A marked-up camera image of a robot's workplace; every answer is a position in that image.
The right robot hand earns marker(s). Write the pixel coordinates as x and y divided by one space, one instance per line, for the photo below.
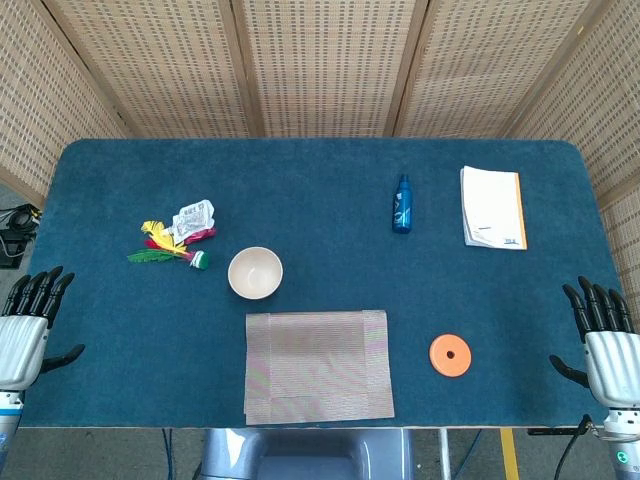
615 365

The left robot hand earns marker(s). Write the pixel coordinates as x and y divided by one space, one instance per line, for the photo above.
22 345

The white bowl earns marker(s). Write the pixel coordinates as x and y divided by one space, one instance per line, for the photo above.
255 274

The beige woven placemat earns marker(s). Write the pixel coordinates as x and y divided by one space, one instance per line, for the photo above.
320 367

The orange disc with hole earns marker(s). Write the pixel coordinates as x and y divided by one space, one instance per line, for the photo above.
440 362

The white table leg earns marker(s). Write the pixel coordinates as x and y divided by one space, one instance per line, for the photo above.
444 455

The colourful feather shuttlecock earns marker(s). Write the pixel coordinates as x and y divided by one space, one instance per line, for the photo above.
200 260

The white notebook with orange spine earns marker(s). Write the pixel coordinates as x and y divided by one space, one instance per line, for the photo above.
492 207

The crumpled silver snack wrapper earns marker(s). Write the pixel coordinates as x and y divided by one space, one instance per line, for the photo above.
192 217

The blue plastic bottle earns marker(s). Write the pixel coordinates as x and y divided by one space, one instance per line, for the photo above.
402 215

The grey-blue robot torso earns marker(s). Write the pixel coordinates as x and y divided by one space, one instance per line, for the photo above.
310 455

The blue carpet table cover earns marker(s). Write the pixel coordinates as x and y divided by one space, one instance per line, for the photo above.
325 210

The bamboo folding screen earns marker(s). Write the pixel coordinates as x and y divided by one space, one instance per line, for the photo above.
325 65

